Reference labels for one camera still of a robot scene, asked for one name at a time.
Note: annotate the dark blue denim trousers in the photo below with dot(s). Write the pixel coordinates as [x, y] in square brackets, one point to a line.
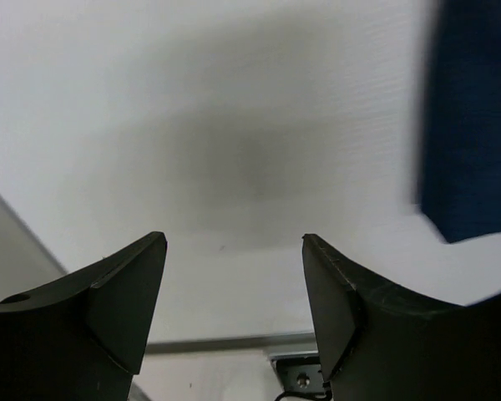
[459, 182]

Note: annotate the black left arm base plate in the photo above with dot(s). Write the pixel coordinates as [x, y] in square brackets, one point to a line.
[300, 376]

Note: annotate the aluminium table edge rail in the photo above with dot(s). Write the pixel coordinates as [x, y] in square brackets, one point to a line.
[213, 345]

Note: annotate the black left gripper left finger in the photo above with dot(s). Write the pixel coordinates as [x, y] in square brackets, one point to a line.
[83, 336]

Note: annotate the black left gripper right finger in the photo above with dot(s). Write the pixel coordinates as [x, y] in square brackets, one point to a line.
[378, 340]

